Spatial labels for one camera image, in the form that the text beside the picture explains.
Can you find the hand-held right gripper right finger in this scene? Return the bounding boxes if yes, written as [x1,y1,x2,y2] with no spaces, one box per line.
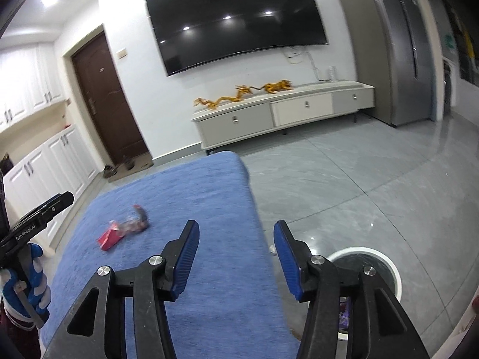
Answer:
[273,220,431,359]

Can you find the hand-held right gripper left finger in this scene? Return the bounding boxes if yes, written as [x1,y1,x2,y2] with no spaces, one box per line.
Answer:
[42,220,200,359]

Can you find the brown and clear snack wrapper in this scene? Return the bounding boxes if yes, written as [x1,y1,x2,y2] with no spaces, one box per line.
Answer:
[114,206,149,237]

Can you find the red paper scrap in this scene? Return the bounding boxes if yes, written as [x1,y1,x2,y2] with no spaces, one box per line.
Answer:
[98,228,124,250]

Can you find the purple wrapper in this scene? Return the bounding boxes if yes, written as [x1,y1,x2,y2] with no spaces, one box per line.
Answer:
[339,297,352,331]

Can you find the white round trash bin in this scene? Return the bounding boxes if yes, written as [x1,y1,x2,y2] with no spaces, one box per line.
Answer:
[327,247,403,342]

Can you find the person's left forearm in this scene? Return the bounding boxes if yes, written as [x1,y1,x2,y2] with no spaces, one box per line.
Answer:
[0,303,43,359]

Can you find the person's left hand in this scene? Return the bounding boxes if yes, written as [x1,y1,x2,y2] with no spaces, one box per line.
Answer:
[0,242,52,320]

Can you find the blue table cloth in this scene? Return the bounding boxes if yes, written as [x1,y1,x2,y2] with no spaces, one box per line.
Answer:
[39,150,304,359]

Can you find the brown doormat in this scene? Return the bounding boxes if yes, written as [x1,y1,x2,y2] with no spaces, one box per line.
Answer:
[108,154,154,182]

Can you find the white upper cabinets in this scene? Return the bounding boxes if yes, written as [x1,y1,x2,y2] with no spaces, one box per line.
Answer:
[0,43,64,133]

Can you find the brown entrance door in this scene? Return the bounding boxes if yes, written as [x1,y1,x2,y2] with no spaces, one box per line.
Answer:
[72,33,152,169]

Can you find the grey and white television stand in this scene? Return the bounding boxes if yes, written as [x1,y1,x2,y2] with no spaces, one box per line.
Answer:
[192,81,375,155]

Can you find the long golden dragon figurine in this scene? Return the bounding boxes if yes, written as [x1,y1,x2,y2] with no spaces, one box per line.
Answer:
[194,95,240,110]

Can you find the golden tiger figurine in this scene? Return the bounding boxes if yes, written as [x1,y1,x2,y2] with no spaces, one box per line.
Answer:
[262,79,293,94]

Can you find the grey double-door refrigerator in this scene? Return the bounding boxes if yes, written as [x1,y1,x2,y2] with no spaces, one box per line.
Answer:
[333,0,436,127]

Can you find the yellow hanging garment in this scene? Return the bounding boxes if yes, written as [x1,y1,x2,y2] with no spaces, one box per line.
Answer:
[462,26,474,58]

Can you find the white television cable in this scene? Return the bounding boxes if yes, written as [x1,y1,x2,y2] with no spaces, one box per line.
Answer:
[286,47,330,81]

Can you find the black wall television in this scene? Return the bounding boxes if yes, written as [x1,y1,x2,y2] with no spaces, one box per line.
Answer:
[145,0,329,77]

